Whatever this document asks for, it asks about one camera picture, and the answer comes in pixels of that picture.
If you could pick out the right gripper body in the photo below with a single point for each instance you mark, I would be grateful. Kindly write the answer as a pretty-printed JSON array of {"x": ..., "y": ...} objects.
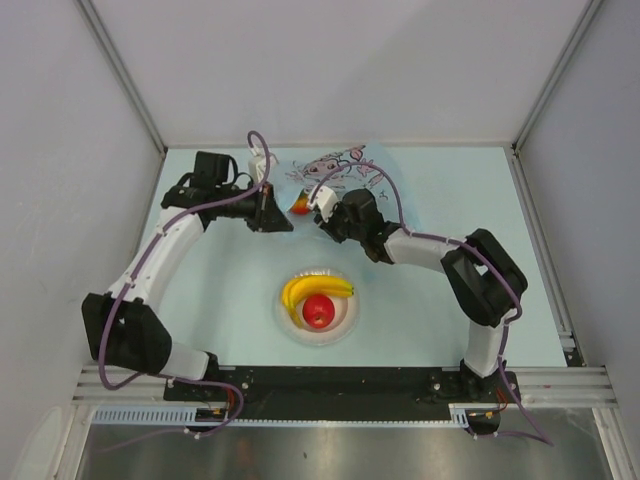
[{"x": 339, "y": 225}]

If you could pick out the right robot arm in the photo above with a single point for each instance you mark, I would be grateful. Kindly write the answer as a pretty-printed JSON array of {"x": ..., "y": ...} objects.
[{"x": 486, "y": 282}]

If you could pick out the white paper plate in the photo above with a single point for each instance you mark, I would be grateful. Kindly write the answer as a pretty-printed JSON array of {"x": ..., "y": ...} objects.
[{"x": 347, "y": 312}]

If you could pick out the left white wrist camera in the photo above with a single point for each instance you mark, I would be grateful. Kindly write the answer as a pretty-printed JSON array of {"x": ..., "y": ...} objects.
[{"x": 257, "y": 166}]

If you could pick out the yellow fake fruit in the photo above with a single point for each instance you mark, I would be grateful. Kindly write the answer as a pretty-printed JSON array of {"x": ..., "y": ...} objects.
[{"x": 300, "y": 288}]

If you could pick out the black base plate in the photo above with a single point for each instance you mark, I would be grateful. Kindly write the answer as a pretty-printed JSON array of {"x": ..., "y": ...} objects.
[{"x": 344, "y": 394}]

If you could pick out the aluminium frame rail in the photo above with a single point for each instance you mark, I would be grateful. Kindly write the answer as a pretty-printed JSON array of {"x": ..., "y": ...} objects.
[{"x": 553, "y": 387}]

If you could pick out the red fake apple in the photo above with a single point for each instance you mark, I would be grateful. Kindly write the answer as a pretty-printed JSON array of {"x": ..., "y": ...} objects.
[{"x": 318, "y": 311}]

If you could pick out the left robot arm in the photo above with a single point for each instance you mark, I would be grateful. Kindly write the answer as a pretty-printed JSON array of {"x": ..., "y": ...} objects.
[{"x": 122, "y": 325}]

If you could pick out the light blue plastic bag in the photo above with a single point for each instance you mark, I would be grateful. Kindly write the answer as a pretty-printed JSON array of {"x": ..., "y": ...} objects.
[{"x": 368, "y": 166}]

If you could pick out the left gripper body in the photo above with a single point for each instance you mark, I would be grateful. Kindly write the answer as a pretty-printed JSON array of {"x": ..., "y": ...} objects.
[{"x": 257, "y": 222}]

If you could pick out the orange red fake peach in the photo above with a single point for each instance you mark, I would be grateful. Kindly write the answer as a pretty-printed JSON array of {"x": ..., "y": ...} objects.
[{"x": 300, "y": 206}]

